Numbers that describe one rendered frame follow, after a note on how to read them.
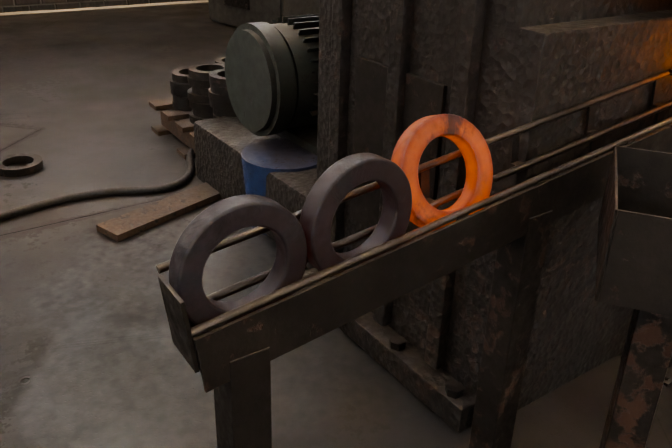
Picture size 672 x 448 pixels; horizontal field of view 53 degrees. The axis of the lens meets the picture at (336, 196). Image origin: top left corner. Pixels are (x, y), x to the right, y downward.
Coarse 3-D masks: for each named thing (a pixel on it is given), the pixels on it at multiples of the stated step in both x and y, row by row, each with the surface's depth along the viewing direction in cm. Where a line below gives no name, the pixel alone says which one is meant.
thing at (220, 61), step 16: (208, 64) 295; (224, 64) 296; (176, 80) 304; (192, 80) 284; (208, 80) 282; (224, 80) 260; (176, 96) 307; (192, 96) 287; (208, 96) 270; (224, 96) 263; (160, 112) 325; (176, 112) 306; (192, 112) 294; (208, 112) 287; (224, 112) 268; (160, 128) 323; (176, 128) 310; (192, 128) 289; (192, 144) 295
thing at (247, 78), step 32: (256, 32) 217; (288, 32) 220; (256, 64) 217; (288, 64) 213; (256, 96) 222; (288, 96) 215; (224, 128) 255; (256, 128) 227; (288, 128) 234; (224, 160) 244; (224, 192) 251; (288, 192) 208
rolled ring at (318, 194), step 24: (336, 168) 89; (360, 168) 90; (384, 168) 92; (312, 192) 89; (336, 192) 88; (384, 192) 98; (408, 192) 97; (312, 216) 88; (384, 216) 99; (408, 216) 99; (312, 240) 89; (384, 240) 98; (312, 264) 93
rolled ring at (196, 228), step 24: (216, 216) 80; (240, 216) 81; (264, 216) 83; (288, 216) 86; (192, 240) 79; (216, 240) 81; (288, 240) 87; (192, 264) 80; (288, 264) 89; (192, 288) 81; (264, 288) 90; (192, 312) 82; (216, 312) 85
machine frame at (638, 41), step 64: (320, 0) 166; (384, 0) 146; (448, 0) 130; (512, 0) 117; (576, 0) 123; (640, 0) 134; (320, 64) 172; (384, 64) 150; (448, 64) 133; (512, 64) 120; (576, 64) 121; (640, 64) 132; (320, 128) 179; (384, 128) 151; (512, 128) 123; (576, 128) 128; (640, 128) 141; (448, 192) 137; (576, 256) 144; (384, 320) 168; (448, 320) 150; (576, 320) 155; (448, 384) 149
